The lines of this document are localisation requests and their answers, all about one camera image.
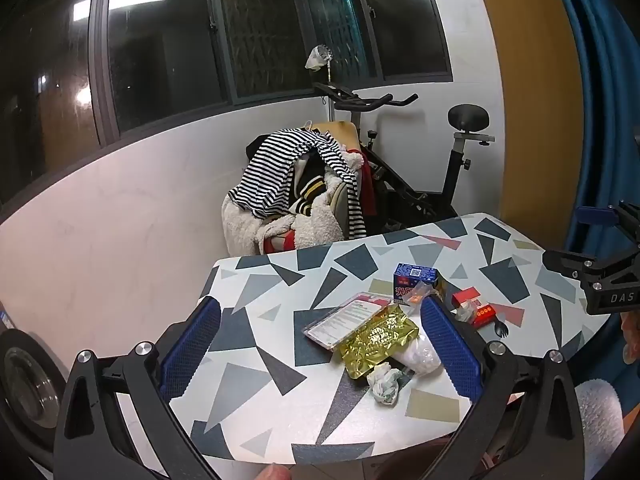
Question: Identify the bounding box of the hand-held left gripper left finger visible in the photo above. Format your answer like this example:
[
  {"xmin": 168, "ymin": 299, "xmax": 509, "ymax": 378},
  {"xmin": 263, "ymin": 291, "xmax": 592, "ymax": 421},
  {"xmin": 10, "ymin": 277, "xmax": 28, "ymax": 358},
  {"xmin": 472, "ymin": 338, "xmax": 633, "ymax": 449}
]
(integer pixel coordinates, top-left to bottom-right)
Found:
[{"xmin": 52, "ymin": 296, "xmax": 226, "ymax": 480}]

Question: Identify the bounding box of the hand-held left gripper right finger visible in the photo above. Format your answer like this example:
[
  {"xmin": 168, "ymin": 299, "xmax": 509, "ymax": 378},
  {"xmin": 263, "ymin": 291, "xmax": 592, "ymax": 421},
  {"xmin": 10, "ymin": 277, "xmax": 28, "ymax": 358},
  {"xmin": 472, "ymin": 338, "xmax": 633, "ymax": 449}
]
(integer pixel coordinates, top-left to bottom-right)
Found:
[{"xmin": 420, "ymin": 295, "xmax": 586, "ymax": 480}]

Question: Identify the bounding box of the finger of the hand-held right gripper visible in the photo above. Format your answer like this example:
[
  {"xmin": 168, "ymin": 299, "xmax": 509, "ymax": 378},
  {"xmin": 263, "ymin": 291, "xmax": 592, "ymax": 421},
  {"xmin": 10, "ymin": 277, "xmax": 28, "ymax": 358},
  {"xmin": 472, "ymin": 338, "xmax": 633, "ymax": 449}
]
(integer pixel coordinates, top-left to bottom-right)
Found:
[
  {"xmin": 574, "ymin": 200, "xmax": 640, "ymax": 247},
  {"xmin": 542, "ymin": 247, "xmax": 603, "ymax": 286}
]

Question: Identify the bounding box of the red cigarette box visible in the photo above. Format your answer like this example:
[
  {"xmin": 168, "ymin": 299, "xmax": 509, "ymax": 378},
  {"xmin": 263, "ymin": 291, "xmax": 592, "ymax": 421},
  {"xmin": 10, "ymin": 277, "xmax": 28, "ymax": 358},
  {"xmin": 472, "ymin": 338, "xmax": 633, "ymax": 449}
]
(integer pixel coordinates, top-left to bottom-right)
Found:
[{"xmin": 451, "ymin": 288, "xmax": 497, "ymax": 330}]

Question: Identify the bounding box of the gold foil packet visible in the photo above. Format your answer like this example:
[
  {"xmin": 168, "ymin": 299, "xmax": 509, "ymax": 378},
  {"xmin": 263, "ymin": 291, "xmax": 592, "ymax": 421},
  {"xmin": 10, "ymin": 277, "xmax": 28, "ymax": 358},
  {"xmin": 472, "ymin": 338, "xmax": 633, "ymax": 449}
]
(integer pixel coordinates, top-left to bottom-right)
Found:
[{"xmin": 334, "ymin": 307, "xmax": 420, "ymax": 379}]

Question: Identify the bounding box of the person's right forearm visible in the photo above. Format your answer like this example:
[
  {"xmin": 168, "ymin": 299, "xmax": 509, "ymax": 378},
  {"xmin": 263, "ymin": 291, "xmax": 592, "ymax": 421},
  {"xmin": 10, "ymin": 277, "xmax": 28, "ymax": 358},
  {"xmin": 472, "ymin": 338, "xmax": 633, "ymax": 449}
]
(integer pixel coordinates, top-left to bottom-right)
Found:
[{"xmin": 575, "ymin": 379, "xmax": 627, "ymax": 480}]

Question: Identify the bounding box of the person's right hand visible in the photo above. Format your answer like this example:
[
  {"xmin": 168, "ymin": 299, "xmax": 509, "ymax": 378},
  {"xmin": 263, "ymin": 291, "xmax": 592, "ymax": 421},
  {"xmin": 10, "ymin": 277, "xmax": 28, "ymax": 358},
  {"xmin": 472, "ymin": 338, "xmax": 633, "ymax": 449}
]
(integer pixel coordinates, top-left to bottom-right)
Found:
[{"xmin": 621, "ymin": 312, "xmax": 640, "ymax": 367}]

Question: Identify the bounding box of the white plastic bag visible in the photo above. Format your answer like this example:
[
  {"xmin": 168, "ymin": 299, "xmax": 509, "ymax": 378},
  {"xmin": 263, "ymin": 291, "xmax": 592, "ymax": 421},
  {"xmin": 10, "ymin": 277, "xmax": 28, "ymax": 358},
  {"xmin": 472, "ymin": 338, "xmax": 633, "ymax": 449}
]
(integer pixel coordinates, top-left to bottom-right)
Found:
[{"xmin": 390, "ymin": 332, "xmax": 444, "ymax": 377}]

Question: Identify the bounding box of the black plastic spork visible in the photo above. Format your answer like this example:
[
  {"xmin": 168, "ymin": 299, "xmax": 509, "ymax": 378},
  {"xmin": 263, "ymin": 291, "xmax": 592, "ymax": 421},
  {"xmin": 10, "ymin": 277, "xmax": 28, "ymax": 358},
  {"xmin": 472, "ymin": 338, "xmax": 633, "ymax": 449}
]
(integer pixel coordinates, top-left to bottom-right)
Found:
[{"xmin": 479, "ymin": 322, "xmax": 512, "ymax": 342}]

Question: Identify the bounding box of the clear orange wrapper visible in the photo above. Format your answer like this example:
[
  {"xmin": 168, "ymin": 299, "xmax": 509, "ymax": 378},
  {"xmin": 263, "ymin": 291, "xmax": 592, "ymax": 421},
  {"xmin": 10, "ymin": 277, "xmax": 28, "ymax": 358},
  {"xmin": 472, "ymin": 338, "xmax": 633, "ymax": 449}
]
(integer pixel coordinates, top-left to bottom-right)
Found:
[{"xmin": 400, "ymin": 282, "xmax": 432, "ymax": 312}]

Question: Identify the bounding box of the crumpled white tissue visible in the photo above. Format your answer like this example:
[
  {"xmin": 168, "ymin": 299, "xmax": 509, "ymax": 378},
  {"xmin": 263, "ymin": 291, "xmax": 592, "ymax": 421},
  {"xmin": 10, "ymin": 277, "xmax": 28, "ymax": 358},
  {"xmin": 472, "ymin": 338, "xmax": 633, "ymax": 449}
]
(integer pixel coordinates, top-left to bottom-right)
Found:
[{"xmin": 367, "ymin": 364, "xmax": 404, "ymax": 405}]

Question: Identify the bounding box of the blue carton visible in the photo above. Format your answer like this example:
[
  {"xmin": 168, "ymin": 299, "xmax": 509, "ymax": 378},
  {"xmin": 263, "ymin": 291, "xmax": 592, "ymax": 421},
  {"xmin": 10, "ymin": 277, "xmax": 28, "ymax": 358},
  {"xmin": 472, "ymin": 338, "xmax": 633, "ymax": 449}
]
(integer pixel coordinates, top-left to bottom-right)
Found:
[{"xmin": 392, "ymin": 262, "xmax": 444, "ymax": 306}]

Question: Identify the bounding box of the blue curtain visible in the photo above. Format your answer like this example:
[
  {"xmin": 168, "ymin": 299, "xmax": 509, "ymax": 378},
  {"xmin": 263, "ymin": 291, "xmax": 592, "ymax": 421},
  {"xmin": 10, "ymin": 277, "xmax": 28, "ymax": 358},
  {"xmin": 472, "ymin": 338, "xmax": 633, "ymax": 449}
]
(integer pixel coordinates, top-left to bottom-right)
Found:
[{"xmin": 544, "ymin": 0, "xmax": 640, "ymax": 378}]

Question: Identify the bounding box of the clear package with white label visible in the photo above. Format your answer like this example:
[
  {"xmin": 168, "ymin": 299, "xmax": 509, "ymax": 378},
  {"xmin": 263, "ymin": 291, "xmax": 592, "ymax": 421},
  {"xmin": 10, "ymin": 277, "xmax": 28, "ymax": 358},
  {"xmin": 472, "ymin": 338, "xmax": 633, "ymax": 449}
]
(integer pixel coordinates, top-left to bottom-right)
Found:
[{"xmin": 303, "ymin": 292, "xmax": 393, "ymax": 350}]

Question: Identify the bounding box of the yellow wooden panel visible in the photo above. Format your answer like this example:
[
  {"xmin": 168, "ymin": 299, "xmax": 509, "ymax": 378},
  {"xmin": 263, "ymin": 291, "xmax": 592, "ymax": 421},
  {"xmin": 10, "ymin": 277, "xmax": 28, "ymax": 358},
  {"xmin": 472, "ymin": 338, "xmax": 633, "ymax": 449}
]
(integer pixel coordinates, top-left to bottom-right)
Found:
[{"xmin": 469, "ymin": 0, "xmax": 592, "ymax": 253}]

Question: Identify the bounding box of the red printed cloth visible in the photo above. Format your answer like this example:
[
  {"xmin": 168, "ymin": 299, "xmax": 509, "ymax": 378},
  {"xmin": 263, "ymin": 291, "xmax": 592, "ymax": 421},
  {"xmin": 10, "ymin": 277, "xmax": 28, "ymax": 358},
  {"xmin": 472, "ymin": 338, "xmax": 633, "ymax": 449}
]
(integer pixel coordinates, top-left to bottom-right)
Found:
[{"xmin": 262, "ymin": 230, "xmax": 297, "ymax": 254}]

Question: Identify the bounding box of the black exercise bike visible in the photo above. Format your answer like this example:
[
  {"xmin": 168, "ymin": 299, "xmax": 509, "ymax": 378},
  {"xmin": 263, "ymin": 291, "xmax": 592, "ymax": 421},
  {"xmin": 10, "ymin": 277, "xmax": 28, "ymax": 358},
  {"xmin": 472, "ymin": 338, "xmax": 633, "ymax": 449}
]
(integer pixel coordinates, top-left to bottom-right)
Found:
[{"xmin": 312, "ymin": 81, "xmax": 496, "ymax": 237}]

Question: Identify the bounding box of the washing machine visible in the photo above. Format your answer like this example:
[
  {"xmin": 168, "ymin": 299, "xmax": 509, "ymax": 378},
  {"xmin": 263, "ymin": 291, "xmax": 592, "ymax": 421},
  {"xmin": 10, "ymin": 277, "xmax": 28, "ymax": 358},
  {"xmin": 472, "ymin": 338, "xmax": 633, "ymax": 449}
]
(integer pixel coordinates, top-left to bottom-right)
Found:
[{"xmin": 0, "ymin": 300, "xmax": 72, "ymax": 477}]

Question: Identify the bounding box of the red garment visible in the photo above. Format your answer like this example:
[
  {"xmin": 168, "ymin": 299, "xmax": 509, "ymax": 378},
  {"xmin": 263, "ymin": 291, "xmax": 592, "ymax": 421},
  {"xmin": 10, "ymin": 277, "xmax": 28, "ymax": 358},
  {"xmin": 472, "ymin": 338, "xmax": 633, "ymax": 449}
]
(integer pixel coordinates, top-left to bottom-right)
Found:
[{"xmin": 356, "ymin": 147, "xmax": 377, "ymax": 220}]

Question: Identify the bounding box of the dark sweater with yellow stripe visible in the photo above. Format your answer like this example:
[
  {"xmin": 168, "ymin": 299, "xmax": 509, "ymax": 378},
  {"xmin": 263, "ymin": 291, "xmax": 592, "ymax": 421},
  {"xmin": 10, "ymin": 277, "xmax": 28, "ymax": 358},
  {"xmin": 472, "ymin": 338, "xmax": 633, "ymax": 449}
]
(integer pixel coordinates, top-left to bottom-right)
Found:
[{"xmin": 289, "ymin": 159, "xmax": 327, "ymax": 217}]

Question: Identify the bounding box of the tan chair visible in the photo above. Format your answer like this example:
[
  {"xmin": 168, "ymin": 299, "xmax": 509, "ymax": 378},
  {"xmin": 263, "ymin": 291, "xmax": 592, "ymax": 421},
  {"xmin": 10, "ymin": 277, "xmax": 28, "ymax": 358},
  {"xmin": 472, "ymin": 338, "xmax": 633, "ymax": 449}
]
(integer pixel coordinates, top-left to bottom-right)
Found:
[{"xmin": 315, "ymin": 120, "xmax": 363, "ymax": 241}]

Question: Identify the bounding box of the dark framed window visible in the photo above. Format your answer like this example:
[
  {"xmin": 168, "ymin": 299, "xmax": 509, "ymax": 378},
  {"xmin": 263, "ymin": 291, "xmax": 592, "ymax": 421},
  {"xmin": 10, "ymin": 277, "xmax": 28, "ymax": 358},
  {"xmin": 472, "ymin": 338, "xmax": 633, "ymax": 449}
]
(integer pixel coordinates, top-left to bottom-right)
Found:
[{"xmin": 0, "ymin": 0, "xmax": 453, "ymax": 206}]

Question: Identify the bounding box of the white plastic wrapped lamp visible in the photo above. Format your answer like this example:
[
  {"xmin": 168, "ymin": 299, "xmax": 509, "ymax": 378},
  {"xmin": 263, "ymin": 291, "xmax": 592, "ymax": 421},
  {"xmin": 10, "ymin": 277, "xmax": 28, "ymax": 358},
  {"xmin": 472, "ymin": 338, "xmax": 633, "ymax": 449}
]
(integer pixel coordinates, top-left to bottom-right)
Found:
[{"xmin": 304, "ymin": 45, "xmax": 335, "ymax": 122}]

